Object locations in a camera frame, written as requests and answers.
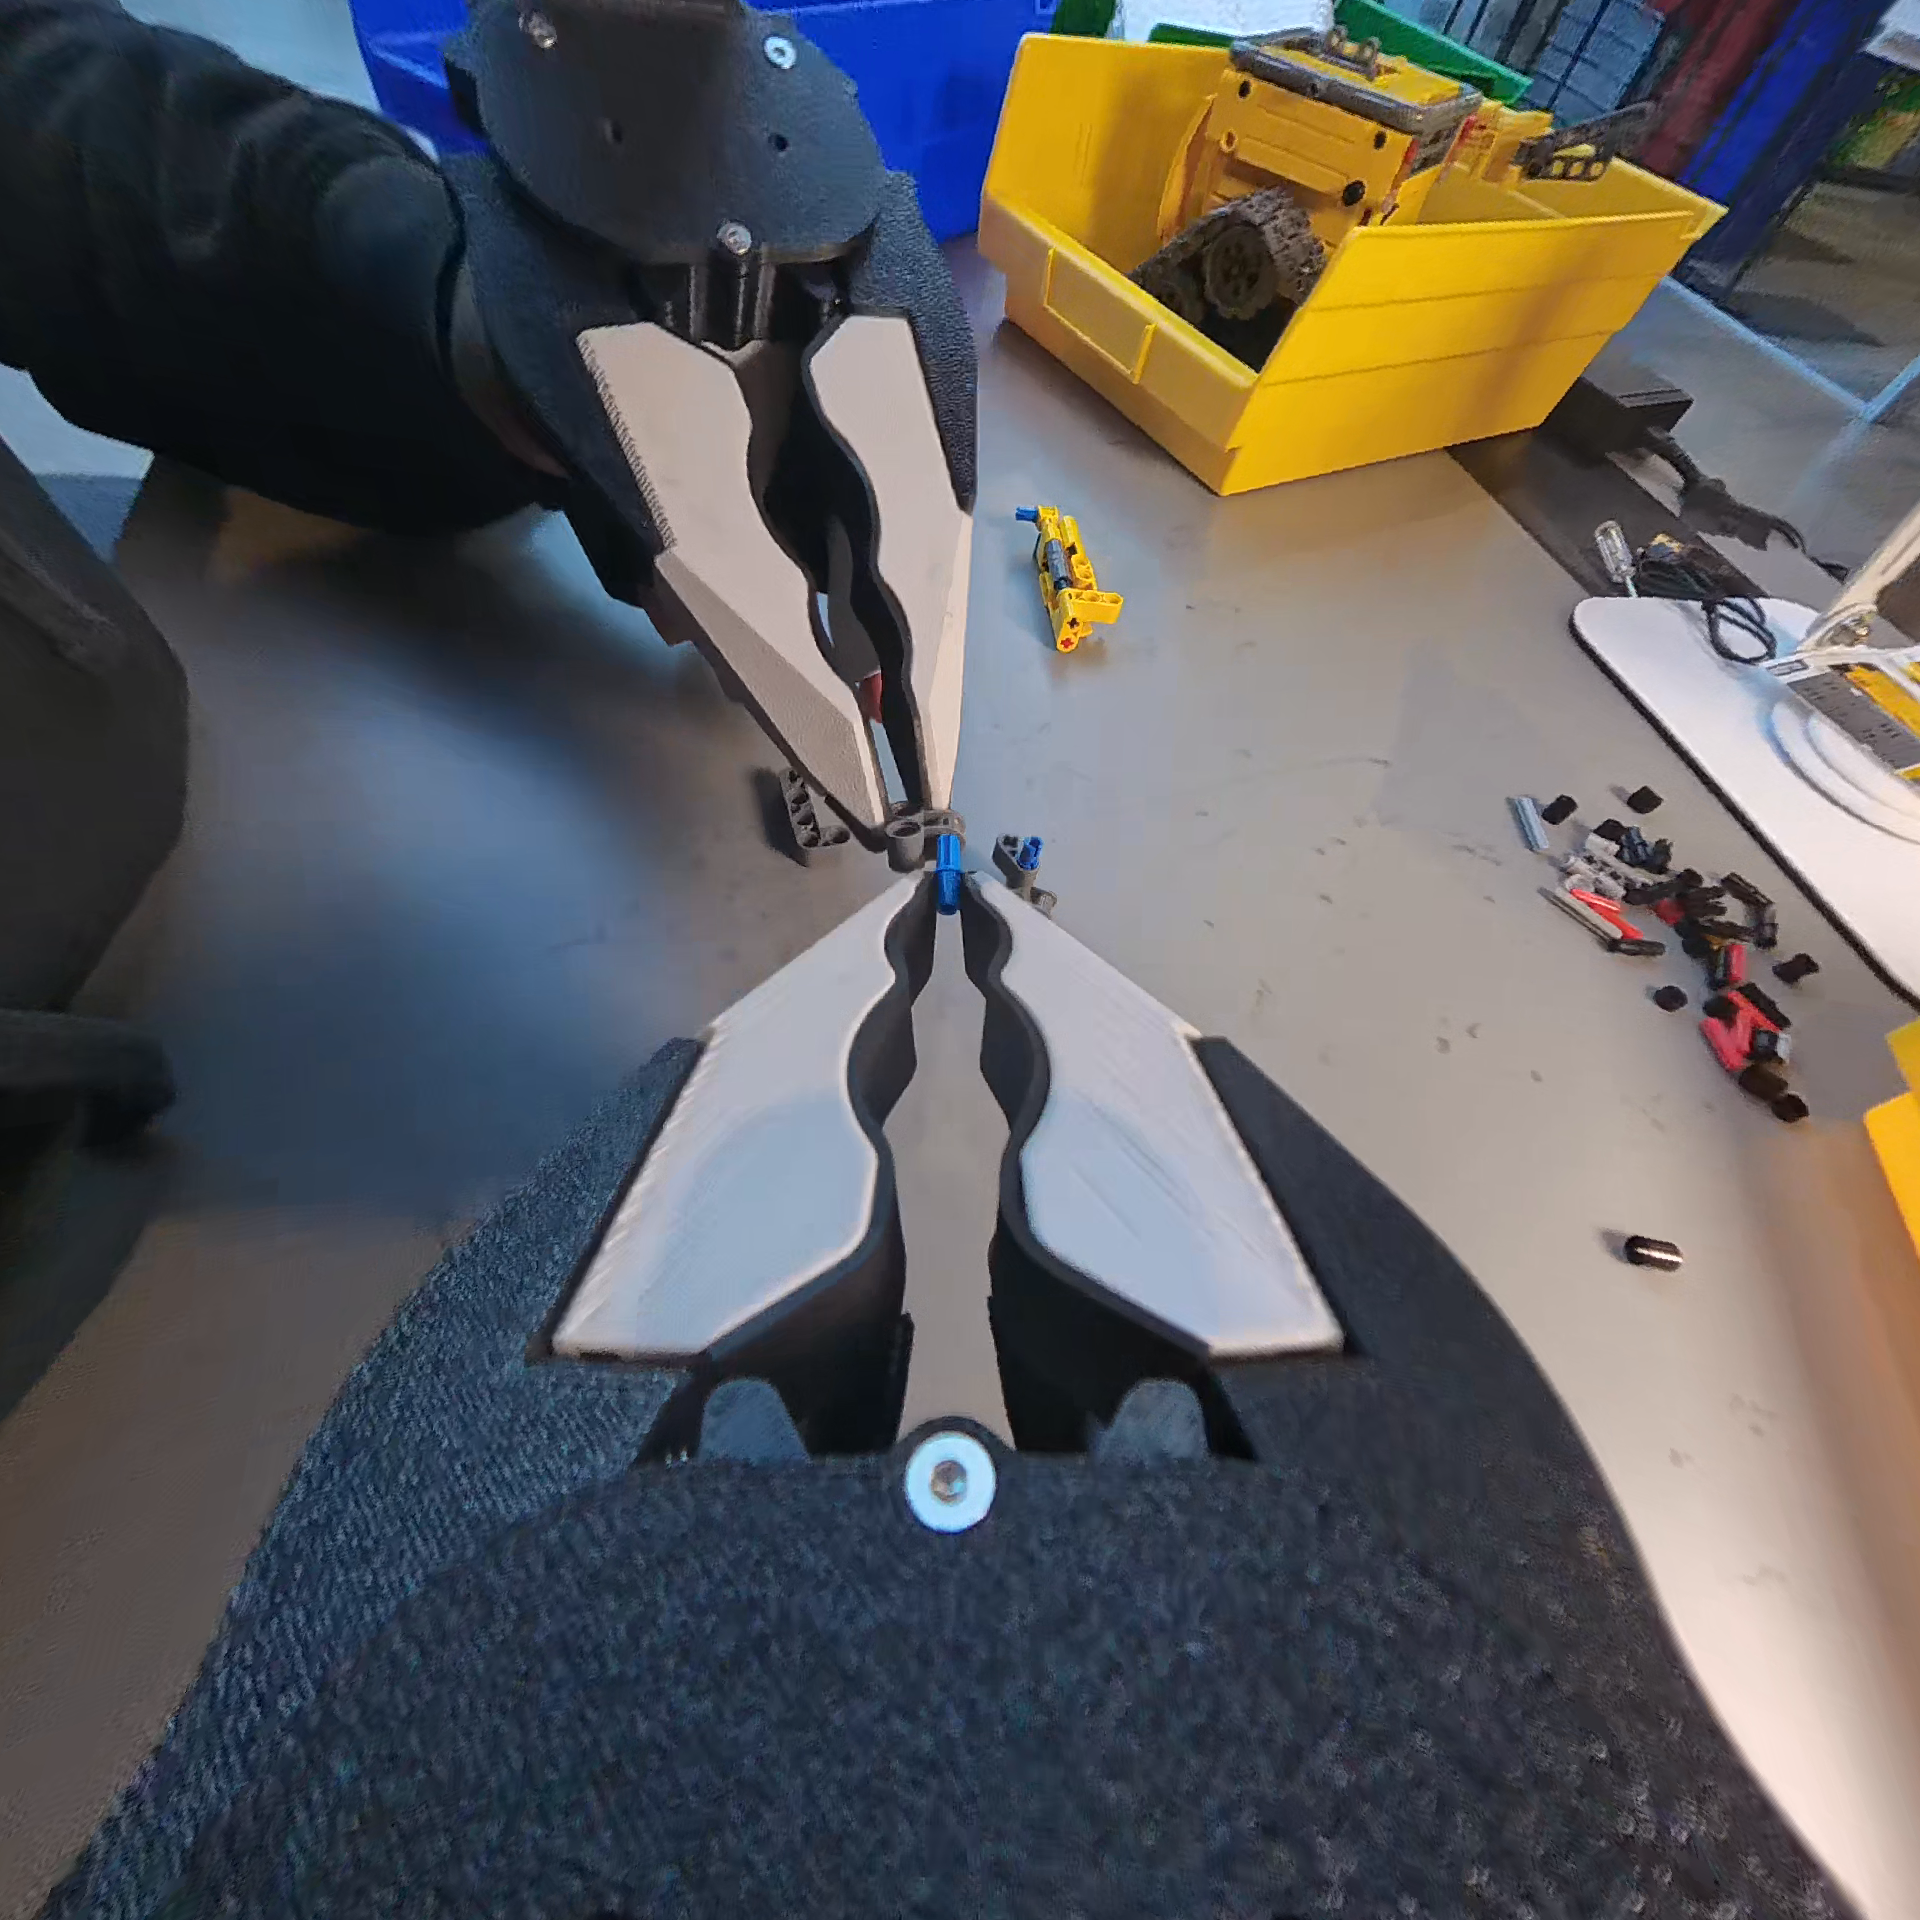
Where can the blue friction peg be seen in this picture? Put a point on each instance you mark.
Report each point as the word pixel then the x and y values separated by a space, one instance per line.
pixel 948 886

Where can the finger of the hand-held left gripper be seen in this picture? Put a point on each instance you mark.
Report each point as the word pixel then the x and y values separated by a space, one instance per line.
pixel 721 524
pixel 914 494

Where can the yellow grey sticker sheet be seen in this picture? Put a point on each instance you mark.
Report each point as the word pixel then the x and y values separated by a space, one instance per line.
pixel 1860 714

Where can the green plastic bin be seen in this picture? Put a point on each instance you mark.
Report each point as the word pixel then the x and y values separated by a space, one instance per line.
pixel 1424 54

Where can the dark grey l-shaped beam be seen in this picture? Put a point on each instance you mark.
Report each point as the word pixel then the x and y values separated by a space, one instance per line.
pixel 809 822

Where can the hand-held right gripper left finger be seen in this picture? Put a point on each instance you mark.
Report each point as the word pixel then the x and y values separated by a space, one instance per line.
pixel 734 1201

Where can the pile of black red pegs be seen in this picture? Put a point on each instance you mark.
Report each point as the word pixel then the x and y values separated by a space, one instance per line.
pixel 1723 1020

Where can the person's left hand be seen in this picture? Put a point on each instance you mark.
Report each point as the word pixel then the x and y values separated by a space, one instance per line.
pixel 869 698

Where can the small black peg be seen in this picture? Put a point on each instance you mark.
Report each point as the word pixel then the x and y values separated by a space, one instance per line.
pixel 1653 1253

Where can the blue plastic bin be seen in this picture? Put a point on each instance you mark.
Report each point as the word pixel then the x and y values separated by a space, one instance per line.
pixel 931 90

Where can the white foam sheet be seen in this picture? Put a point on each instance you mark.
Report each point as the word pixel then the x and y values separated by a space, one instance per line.
pixel 1214 19

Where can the small blue grey brick assembly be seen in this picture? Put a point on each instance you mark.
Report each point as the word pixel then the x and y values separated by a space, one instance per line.
pixel 1021 863

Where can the white metal book stand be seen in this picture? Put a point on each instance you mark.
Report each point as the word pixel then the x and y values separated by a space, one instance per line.
pixel 1694 705

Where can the black power adapter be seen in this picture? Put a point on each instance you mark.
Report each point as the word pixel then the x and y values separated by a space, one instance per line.
pixel 1612 413

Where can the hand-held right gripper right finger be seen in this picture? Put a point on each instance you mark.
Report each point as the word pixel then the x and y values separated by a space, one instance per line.
pixel 1154 1201

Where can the yellow plastic bin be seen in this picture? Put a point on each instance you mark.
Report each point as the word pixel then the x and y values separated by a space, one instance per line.
pixel 1424 346
pixel 1898 1156

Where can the grey double-hole connector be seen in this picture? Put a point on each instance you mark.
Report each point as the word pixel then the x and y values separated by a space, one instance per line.
pixel 908 841

